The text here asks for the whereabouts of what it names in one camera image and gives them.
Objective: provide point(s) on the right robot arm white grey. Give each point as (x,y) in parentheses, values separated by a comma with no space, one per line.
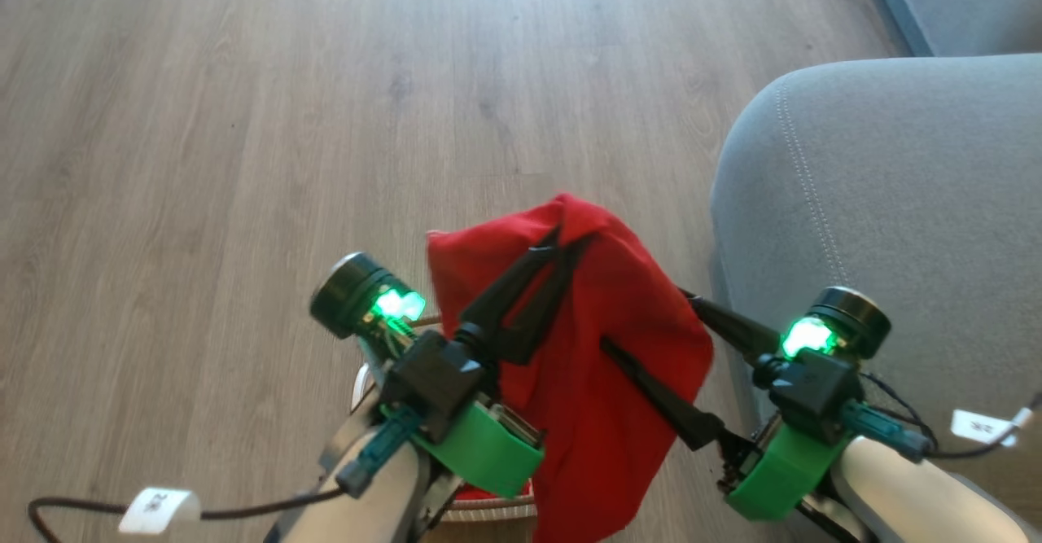
(912,494)

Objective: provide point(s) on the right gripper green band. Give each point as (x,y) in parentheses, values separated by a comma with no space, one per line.
(777,470)

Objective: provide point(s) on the left black wrist camera box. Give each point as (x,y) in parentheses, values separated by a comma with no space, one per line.
(431,376)

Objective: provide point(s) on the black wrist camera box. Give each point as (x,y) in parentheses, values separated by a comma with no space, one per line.
(814,388)
(431,376)

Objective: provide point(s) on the right black wrist camera box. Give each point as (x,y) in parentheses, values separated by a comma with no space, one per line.
(814,388)

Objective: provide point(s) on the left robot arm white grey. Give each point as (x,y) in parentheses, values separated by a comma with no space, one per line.
(366,510)

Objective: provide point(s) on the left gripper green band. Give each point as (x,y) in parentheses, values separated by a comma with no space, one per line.
(484,449)

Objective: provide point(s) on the right black cylinder green light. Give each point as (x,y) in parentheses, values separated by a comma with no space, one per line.
(851,315)

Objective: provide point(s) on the red cloth garment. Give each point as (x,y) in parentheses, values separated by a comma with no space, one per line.
(619,299)

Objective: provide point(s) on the black cylinder green light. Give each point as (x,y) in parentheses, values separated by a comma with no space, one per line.
(851,315)
(350,292)

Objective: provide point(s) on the left black cylinder green light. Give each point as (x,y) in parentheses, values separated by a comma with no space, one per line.
(350,292)

